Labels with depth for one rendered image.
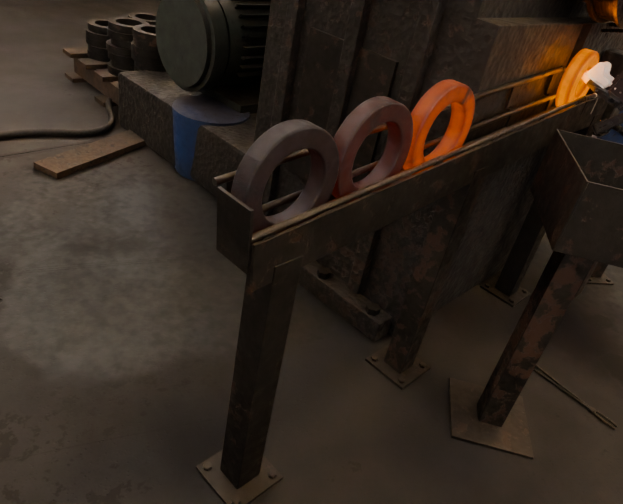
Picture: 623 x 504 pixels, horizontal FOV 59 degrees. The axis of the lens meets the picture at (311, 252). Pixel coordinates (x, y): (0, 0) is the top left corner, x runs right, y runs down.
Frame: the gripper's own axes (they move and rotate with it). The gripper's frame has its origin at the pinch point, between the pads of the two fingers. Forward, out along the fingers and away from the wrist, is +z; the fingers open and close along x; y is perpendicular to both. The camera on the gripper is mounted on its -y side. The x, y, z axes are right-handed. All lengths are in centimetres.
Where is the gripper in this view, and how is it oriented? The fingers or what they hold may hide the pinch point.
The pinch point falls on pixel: (580, 73)
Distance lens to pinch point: 164.4
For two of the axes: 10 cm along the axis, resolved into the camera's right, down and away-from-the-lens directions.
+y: 3.6, -6.6, -6.7
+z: -6.1, -7.0, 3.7
